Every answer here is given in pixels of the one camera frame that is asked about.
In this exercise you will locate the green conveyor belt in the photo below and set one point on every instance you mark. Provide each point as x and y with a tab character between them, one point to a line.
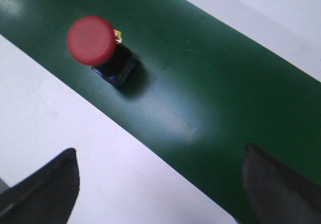
200	93

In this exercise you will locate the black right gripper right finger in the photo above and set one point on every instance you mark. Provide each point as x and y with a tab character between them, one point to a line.
277	193

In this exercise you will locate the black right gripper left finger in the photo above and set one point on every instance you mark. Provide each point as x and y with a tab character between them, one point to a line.
46	196

